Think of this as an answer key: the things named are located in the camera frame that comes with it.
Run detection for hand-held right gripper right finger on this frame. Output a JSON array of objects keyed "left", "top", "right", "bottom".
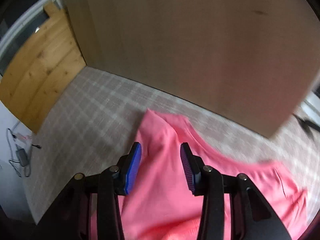
[{"left": 180, "top": 142, "right": 292, "bottom": 240}]

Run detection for white power strip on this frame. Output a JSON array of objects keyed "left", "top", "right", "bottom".
[{"left": 11, "top": 131, "right": 33, "bottom": 145}]

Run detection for pine wood board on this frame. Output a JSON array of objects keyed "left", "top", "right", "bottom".
[{"left": 0, "top": 2, "right": 87, "bottom": 134}]

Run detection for black adapter cable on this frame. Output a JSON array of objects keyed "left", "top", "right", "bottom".
[{"left": 6, "top": 127, "right": 32, "bottom": 178}]

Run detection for coral red t-shirt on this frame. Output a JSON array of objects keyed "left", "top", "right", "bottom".
[{"left": 90, "top": 109, "right": 309, "bottom": 240}]

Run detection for large light wood panel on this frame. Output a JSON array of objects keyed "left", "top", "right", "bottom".
[{"left": 61, "top": 0, "right": 320, "bottom": 138}]

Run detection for black power adapter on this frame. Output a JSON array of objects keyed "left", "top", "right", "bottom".
[{"left": 16, "top": 149, "right": 29, "bottom": 167}]

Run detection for black ring light cable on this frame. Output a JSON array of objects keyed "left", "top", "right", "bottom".
[{"left": 292, "top": 114, "right": 320, "bottom": 138}]

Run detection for beige checked mat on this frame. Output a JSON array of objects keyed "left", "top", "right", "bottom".
[{"left": 24, "top": 66, "right": 320, "bottom": 224}]

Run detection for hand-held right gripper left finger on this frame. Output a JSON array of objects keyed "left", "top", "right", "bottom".
[{"left": 37, "top": 142, "right": 142, "bottom": 240}]

